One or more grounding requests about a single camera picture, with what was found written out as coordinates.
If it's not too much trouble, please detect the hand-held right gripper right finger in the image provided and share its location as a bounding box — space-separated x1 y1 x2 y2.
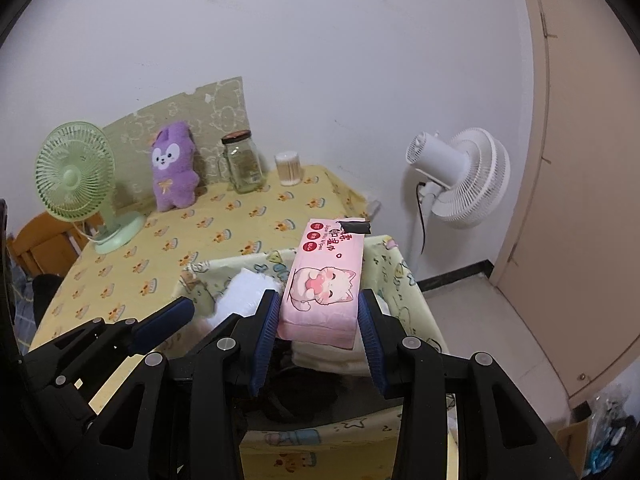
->
357 288 578 480

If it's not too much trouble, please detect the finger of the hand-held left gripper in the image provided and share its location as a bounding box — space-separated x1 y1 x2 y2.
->
129 297 196 356

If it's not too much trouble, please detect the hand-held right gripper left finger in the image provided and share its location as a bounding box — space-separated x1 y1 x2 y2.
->
80 290 281 480

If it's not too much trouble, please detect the cream towel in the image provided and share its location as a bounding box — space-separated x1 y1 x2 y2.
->
291 342 373 376

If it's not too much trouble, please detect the white towel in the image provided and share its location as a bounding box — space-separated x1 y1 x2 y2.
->
207 267 288 336

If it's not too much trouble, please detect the black cloth bundle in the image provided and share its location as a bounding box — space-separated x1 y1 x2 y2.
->
262 370 351 423

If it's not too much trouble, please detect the pink wet wipes pack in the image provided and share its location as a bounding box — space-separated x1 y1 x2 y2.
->
276 217 373 350

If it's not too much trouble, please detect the yellow cartoon fabric storage box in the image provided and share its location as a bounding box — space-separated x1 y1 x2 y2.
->
172 232 453 480

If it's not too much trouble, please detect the yellow cake print tablecloth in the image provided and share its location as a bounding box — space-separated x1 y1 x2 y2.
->
29 164 373 356

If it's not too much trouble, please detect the blue plaid bedding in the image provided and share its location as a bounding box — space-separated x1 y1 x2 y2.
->
9 260 38 356

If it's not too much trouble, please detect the wooden chair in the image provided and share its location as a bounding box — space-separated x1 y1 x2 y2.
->
7 211 103 278

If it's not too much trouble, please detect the purple plush toy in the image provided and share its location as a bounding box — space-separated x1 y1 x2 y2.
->
151 120 202 212

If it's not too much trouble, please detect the cotton swab container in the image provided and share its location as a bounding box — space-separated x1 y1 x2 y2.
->
275 151 303 187

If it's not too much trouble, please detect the green desk fan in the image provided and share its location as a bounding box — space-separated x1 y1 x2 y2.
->
34 121 147 254

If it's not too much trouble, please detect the glass jar with black lid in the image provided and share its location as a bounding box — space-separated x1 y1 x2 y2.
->
221 131 264 195

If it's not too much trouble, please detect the white standing fan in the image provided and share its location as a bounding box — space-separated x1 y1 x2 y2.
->
405 127 512 230

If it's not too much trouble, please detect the cardboard box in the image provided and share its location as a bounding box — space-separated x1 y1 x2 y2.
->
554 417 593 478

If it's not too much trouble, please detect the beige printed board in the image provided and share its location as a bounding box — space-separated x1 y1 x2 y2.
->
102 76 251 211

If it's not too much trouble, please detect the plastic bag pile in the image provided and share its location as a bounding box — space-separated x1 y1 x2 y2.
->
590 385 636 466

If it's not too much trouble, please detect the beige door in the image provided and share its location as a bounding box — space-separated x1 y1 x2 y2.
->
492 0 640 401

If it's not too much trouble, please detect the black fan power cable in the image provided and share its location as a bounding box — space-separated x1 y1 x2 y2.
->
416 185 432 257

